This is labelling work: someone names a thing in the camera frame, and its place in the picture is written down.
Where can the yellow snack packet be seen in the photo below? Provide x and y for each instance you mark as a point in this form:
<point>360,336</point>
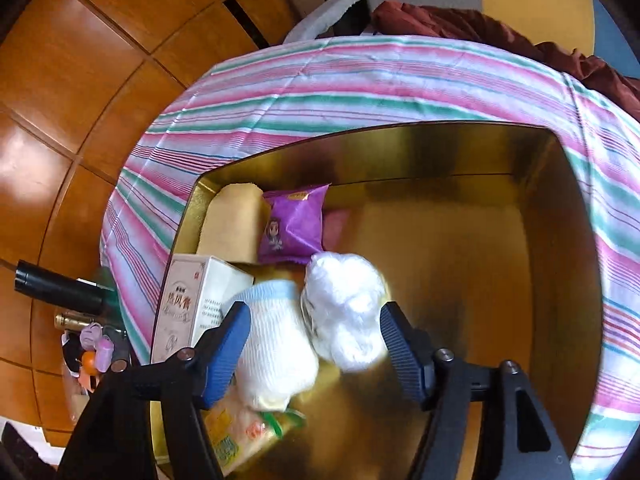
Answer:
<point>240,430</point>

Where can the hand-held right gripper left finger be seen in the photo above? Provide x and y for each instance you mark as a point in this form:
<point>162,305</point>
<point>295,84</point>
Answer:
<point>225,355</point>

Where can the white cotton ball bag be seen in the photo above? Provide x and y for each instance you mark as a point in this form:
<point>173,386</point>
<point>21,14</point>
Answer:
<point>345,310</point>

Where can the white sock with blue trim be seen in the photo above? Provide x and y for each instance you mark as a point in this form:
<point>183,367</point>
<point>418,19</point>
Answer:
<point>275,350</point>

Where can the black tube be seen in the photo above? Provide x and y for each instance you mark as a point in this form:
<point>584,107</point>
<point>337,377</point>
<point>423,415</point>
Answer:
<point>60,287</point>

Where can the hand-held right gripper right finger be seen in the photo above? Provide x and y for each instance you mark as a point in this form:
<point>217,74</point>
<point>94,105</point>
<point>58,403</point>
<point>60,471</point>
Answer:
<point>400,355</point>

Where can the gold tin box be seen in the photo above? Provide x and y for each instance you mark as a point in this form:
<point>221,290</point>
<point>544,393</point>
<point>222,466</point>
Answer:
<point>475,285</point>

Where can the white bed rail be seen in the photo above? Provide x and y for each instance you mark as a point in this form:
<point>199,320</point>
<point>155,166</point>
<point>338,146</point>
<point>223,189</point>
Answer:
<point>330,10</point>

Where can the purple snack packet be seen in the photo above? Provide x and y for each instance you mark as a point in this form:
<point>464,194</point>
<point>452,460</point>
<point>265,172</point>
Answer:
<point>292,227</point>

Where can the striped tablecloth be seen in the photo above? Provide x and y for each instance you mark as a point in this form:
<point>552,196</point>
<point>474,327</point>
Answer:
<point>350,90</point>

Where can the yellow sponge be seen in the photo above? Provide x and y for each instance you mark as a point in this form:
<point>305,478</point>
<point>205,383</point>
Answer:
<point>232,225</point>

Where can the white carton box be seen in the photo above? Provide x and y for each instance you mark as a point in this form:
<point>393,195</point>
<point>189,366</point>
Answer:
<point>192,305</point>

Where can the maroon blanket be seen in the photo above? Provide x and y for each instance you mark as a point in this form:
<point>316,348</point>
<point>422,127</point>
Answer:
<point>500,30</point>

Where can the gold bottle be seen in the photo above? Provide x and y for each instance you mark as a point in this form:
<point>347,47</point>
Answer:
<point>75,321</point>

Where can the pink hair clips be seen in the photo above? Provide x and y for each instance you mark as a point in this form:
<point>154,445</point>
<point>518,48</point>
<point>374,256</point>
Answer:
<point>97,347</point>

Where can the small orange item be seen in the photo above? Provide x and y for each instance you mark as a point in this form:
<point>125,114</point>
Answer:
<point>89,362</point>

